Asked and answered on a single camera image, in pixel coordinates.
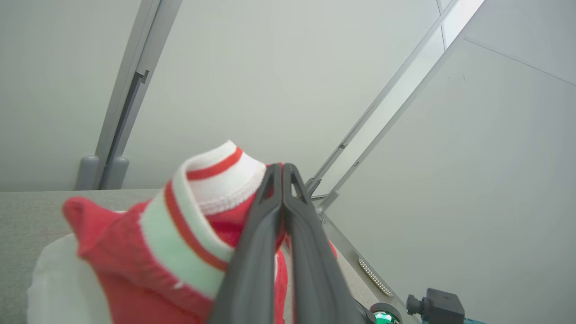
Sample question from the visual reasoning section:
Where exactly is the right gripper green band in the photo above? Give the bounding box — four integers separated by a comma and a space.
369, 302, 403, 324

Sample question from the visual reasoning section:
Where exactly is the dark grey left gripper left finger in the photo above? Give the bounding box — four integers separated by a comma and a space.
208, 163, 284, 324

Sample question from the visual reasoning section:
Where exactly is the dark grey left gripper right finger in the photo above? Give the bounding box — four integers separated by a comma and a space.
282, 163, 374, 324

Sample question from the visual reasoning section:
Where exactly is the red Bulls 23 jersey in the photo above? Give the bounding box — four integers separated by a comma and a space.
27, 139, 338, 324

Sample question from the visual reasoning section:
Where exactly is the white perforated strip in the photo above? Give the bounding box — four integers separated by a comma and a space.
359, 256, 393, 297

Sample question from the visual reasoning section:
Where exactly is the grey aluminium frame rail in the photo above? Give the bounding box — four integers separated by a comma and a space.
315, 0, 486, 216
305, 0, 459, 194

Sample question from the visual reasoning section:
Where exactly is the grey aluminium post with slot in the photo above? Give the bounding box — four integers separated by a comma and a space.
74, 0, 183, 190

